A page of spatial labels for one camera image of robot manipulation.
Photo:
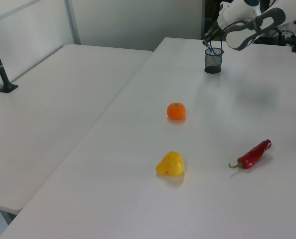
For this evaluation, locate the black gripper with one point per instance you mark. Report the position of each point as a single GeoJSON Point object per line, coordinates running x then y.
{"type": "Point", "coordinates": [216, 29]}

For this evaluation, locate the blue white marker pen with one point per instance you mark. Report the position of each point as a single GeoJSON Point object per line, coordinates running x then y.
{"type": "Point", "coordinates": [209, 48]}

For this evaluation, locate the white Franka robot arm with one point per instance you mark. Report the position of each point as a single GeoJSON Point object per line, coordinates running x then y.
{"type": "Point", "coordinates": [237, 39]}

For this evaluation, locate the black mesh pen cup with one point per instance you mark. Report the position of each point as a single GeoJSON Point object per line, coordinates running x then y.
{"type": "Point", "coordinates": [214, 64]}

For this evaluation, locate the orange mandarin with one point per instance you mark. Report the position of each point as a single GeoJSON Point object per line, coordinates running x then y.
{"type": "Point", "coordinates": [176, 111]}

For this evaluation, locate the red chili pepper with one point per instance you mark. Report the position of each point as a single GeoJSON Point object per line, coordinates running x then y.
{"type": "Point", "coordinates": [252, 154]}

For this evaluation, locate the yellow bell pepper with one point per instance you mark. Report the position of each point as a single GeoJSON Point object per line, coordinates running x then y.
{"type": "Point", "coordinates": [170, 164]}

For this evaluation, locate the white side table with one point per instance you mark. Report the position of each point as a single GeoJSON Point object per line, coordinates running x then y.
{"type": "Point", "coordinates": [50, 112]}

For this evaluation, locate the grey metal partition post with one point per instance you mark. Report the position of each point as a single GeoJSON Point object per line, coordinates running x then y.
{"type": "Point", "coordinates": [73, 22]}

